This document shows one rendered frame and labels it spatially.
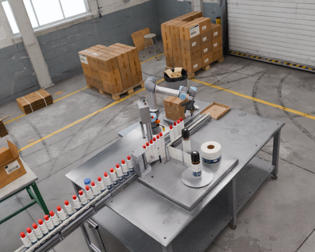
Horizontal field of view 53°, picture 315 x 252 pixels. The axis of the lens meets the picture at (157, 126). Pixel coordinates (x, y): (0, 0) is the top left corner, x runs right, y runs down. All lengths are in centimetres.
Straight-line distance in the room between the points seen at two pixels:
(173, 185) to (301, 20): 484
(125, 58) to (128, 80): 49
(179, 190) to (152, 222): 40
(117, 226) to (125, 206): 72
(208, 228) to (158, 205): 78
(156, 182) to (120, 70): 392
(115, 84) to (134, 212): 410
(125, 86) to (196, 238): 416
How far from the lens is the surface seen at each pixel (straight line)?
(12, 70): 815
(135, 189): 317
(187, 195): 295
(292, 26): 713
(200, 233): 350
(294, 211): 407
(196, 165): 297
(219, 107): 427
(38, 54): 822
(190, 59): 697
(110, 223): 379
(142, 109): 315
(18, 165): 394
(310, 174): 457
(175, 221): 283
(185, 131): 323
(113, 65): 654
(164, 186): 307
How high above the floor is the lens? 297
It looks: 32 degrees down
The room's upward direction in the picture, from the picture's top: 10 degrees counter-clockwise
